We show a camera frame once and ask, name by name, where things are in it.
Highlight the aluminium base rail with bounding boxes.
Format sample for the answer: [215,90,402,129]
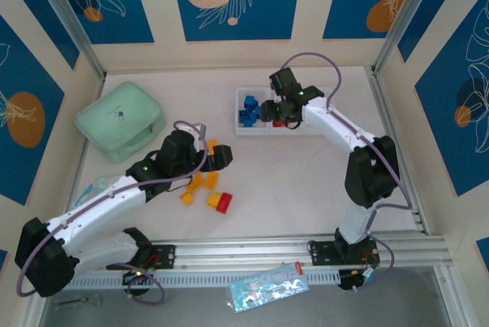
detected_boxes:
[32,235,450,273]

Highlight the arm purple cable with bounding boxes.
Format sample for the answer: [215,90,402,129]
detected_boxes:
[283,52,413,290]
[17,120,209,305]

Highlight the aluminium side rail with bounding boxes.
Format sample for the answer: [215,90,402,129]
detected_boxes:
[55,74,106,244]
[365,66,429,235]

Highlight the printed plastic packet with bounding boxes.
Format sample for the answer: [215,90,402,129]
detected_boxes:
[228,261,309,315]

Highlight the mint green zipper pouch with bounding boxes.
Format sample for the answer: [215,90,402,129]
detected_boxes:
[74,81,168,164]

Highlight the white three-compartment tray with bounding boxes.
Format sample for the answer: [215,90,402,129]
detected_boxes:
[233,86,339,137]

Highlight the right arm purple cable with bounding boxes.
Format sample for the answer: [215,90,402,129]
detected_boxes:
[283,52,413,290]

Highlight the small clear plastic bag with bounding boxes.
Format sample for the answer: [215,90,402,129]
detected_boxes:
[74,175,118,208]

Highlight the white slotted cable duct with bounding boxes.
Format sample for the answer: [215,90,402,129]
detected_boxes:
[49,268,341,290]

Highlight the aluminium frame post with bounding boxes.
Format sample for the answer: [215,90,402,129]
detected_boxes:
[27,0,107,80]
[371,0,448,76]

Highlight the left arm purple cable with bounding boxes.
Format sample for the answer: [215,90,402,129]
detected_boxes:
[17,120,209,305]

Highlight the black connector module with LED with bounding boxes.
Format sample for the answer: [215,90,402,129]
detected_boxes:
[121,268,154,287]
[338,269,374,293]

